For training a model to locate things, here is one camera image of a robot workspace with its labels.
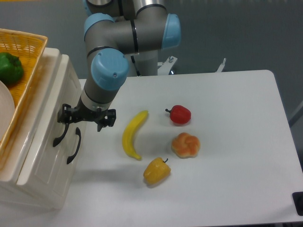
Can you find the orange toy bread roll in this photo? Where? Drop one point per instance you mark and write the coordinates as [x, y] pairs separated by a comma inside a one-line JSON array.
[[186, 145]]

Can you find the yellow toy banana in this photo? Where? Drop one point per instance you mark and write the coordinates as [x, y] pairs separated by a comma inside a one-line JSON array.
[[130, 132]]

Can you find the red toy bell pepper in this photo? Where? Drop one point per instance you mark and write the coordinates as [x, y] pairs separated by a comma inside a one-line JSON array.
[[179, 114]]

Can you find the yellow woven basket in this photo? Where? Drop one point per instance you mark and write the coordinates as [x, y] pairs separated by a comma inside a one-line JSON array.
[[29, 48]]

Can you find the yellow toy bell pepper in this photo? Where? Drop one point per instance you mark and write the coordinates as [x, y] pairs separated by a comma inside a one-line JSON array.
[[156, 171]]

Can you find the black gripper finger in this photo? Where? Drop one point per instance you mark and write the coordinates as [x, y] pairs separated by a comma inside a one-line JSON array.
[[66, 115], [105, 118]]

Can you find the white plate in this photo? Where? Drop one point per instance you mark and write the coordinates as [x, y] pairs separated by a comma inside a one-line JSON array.
[[7, 109]]

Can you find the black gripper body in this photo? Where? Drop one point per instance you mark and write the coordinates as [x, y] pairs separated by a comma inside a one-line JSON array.
[[82, 113]]

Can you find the green toy bell pepper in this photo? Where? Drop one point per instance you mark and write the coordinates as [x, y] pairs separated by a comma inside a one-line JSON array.
[[11, 69]]

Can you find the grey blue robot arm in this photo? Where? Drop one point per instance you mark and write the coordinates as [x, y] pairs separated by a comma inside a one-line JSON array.
[[113, 30]]

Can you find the black object at edge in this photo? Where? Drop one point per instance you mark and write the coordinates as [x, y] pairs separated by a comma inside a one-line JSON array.
[[298, 202]]

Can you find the white drawer cabinet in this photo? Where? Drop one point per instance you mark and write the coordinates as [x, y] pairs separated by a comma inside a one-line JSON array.
[[23, 136]]

